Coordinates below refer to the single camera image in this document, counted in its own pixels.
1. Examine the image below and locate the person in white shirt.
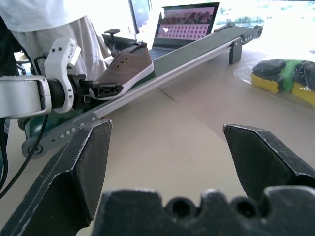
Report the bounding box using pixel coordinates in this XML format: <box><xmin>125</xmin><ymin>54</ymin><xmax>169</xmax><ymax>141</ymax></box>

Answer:
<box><xmin>0</xmin><ymin>0</ymin><xmax>109</xmax><ymax>83</ymax></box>

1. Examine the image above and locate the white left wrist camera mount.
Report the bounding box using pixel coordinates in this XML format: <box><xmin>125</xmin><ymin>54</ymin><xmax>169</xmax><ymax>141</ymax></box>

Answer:
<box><xmin>44</xmin><ymin>37</ymin><xmax>82</xmax><ymax>114</ymax></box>

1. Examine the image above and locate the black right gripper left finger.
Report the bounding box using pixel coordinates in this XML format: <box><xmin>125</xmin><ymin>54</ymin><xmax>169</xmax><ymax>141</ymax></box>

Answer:
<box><xmin>0</xmin><ymin>119</ymin><xmax>113</xmax><ymax>236</ymax></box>

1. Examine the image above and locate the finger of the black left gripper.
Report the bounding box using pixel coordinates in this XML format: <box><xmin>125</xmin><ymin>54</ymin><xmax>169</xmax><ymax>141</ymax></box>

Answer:
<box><xmin>89</xmin><ymin>82</ymin><xmax>124</xmax><ymax>101</ymax></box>

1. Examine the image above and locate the black office chair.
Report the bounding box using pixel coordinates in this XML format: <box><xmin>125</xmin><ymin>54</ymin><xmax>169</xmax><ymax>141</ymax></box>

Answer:
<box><xmin>101</xmin><ymin>29</ymin><xmax>148</xmax><ymax>59</ymax></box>

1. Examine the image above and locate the grey conveyor with green belt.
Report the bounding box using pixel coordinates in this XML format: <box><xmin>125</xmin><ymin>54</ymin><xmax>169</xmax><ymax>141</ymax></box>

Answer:
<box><xmin>17</xmin><ymin>21</ymin><xmax>263</xmax><ymax>159</ymax></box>

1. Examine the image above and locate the clear plastic bag of sponges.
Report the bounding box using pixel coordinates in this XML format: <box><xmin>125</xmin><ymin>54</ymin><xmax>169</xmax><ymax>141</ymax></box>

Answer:
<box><xmin>234</xmin><ymin>58</ymin><xmax>315</xmax><ymax>111</ymax></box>

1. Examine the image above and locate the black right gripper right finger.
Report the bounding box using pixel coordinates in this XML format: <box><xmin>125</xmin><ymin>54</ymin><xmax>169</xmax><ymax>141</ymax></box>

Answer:
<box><xmin>222</xmin><ymin>123</ymin><xmax>315</xmax><ymax>198</ymax></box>

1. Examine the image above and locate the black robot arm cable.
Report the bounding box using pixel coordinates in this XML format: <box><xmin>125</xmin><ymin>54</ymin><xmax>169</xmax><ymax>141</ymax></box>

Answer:
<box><xmin>0</xmin><ymin>56</ymin><xmax>49</xmax><ymax>199</ymax></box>

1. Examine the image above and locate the brown canvas shoe white sole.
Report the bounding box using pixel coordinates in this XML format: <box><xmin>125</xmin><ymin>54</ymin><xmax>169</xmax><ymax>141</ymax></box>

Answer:
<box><xmin>95</xmin><ymin>42</ymin><xmax>155</xmax><ymax>96</ymax></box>

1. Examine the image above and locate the dark window frame post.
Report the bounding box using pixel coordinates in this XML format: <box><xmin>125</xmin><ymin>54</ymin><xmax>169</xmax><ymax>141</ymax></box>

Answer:
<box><xmin>127</xmin><ymin>0</ymin><xmax>139</xmax><ymax>41</ymax></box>

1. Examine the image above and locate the yellow sponge with black top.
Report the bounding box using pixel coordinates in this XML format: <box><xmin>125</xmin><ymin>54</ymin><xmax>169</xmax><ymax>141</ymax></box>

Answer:
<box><xmin>291</xmin><ymin>60</ymin><xmax>315</xmax><ymax>99</ymax></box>
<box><xmin>250</xmin><ymin>58</ymin><xmax>288</xmax><ymax>94</ymax></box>

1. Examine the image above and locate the open laptop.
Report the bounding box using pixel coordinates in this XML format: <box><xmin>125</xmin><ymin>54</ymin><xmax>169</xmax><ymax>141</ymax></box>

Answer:
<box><xmin>148</xmin><ymin>2</ymin><xmax>220</xmax><ymax>61</ymax></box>

